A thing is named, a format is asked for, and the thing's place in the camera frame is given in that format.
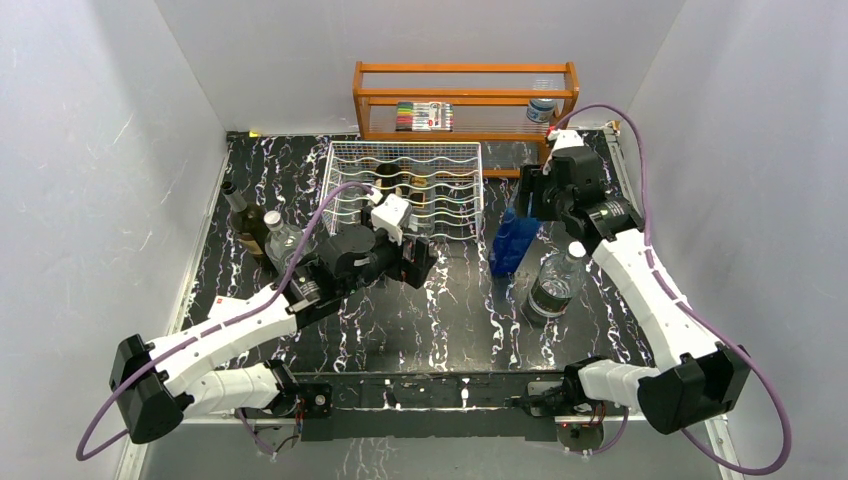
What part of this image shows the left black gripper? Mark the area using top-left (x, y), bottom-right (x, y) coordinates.
top-left (339, 208), bottom-right (436, 300)

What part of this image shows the blue glass bottle white cap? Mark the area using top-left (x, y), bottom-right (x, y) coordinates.
top-left (488, 207), bottom-right (540, 277)

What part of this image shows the square bottle brown label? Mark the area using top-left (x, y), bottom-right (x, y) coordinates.
top-left (407, 172), bottom-right (435, 236)

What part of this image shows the clear bottle black label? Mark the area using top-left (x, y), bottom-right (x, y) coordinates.
top-left (522, 241), bottom-right (587, 325)

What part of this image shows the dark green wine bottle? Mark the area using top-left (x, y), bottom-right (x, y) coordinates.
top-left (374, 163), bottom-right (404, 197)

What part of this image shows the round clear bottle white cap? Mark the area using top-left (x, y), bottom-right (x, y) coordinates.
top-left (263, 210), bottom-right (304, 275)

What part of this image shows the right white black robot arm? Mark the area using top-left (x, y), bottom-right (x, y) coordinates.
top-left (516, 147), bottom-right (751, 435)

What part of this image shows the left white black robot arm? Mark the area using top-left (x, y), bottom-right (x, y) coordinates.
top-left (109, 225), bottom-right (435, 444)

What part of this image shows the dark wine bottle left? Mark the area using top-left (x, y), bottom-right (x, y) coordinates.
top-left (221, 180), bottom-right (276, 271)

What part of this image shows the small white blue jar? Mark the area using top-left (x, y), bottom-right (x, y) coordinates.
top-left (526, 98), bottom-right (557, 124)

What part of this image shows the orange wooden shelf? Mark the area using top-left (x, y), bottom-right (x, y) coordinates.
top-left (352, 61), bottom-right (580, 163)

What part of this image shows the pack of coloured markers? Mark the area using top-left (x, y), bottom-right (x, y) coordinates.
top-left (395, 101), bottom-right (454, 132)

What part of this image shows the white box red mark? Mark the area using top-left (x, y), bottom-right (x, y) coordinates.
top-left (207, 296), bottom-right (261, 325)

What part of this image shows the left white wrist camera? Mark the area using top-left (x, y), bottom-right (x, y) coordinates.
top-left (370, 193), bottom-right (412, 245)

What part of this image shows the white wire wine rack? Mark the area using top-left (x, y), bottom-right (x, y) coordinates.
top-left (321, 140), bottom-right (483, 243)

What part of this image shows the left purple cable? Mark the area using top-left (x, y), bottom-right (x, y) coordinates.
top-left (74, 181), bottom-right (382, 463)

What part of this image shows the purple cable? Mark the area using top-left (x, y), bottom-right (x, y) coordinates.
top-left (74, 181), bottom-right (382, 463)
top-left (553, 103), bottom-right (794, 477)

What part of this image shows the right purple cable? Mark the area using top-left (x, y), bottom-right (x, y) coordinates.
top-left (553, 103), bottom-right (794, 477)

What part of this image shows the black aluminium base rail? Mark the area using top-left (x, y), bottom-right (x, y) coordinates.
top-left (152, 370), bottom-right (723, 445)

